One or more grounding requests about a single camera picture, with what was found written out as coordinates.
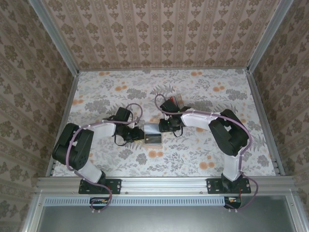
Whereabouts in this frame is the aluminium frame cross rail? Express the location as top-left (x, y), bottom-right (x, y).
top-left (35, 176), bottom-right (299, 194)

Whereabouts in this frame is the dark grey credit card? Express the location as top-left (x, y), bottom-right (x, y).
top-left (144, 134), bottom-right (162, 145)

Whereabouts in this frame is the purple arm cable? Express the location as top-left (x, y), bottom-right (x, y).
top-left (65, 103), bottom-right (143, 215)
top-left (154, 93), bottom-right (259, 213)

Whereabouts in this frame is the small black circuit board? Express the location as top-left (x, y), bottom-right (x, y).
top-left (89, 197), bottom-right (110, 210)
top-left (224, 196), bottom-right (242, 209)

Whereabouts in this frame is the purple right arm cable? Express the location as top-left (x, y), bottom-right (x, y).
top-left (154, 93), bottom-right (259, 213)

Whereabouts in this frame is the aluminium frame post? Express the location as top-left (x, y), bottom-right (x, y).
top-left (247, 0), bottom-right (296, 73)
top-left (30, 0), bottom-right (80, 76)

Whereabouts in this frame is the beige card holder wallet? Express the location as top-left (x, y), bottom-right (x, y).
top-left (143, 123), bottom-right (162, 149)

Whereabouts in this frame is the grey sheet metal panel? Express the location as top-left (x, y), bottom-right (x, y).
top-left (21, 193), bottom-right (305, 232)

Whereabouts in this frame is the floral patterned table cover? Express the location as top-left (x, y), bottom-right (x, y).
top-left (52, 69), bottom-right (277, 178)

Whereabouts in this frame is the aluminium frame side rail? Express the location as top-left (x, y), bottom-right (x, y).
top-left (45, 72), bottom-right (80, 177)
top-left (246, 70), bottom-right (286, 176)

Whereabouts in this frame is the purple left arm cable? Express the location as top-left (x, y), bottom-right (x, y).
top-left (65, 103), bottom-right (143, 215)

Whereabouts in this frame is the red white small box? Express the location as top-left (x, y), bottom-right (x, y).
top-left (169, 95), bottom-right (184, 109)

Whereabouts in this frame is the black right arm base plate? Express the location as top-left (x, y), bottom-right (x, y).
top-left (207, 178), bottom-right (252, 194)

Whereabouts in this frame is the slotted white cable duct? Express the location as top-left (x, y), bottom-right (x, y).
top-left (44, 196), bottom-right (242, 206)

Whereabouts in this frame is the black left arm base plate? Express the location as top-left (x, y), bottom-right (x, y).
top-left (78, 178), bottom-right (122, 194)

